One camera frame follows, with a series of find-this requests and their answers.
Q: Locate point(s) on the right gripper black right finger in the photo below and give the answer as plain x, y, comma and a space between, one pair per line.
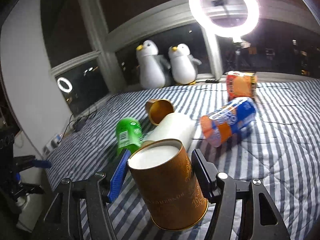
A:
260, 218

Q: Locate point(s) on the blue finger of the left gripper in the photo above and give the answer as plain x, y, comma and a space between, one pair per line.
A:
29, 161

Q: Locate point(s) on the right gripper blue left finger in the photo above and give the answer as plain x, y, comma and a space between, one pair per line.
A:
62, 220

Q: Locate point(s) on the cream white paper cup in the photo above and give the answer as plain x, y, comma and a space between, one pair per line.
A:
174, 126

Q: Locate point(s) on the gold lined brown paper cup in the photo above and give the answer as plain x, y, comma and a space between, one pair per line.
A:
158, 109

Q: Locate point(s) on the white power strip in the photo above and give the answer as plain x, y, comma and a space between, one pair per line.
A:
52, 144

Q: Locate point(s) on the black power adapter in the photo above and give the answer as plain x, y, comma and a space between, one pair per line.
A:
79, 124

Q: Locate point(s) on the green tea bottle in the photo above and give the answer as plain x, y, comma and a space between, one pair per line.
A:
129, 135

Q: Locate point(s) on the clear blue water bottle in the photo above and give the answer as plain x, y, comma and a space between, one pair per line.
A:
219, 126

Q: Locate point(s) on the orange snack bag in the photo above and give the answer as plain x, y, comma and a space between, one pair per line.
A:
241, 84

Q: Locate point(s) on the black power strip on sill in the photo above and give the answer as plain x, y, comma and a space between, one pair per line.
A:
212, 81

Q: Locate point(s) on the large plush penguin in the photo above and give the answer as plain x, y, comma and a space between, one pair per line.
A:
154, 69

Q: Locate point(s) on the black tripod stand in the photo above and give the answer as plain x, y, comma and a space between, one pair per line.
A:
235, 58

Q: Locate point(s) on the small plush penguin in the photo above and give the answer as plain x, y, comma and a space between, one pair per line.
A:
183, 64

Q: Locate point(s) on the white window frame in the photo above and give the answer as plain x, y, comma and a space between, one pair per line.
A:
91, 44

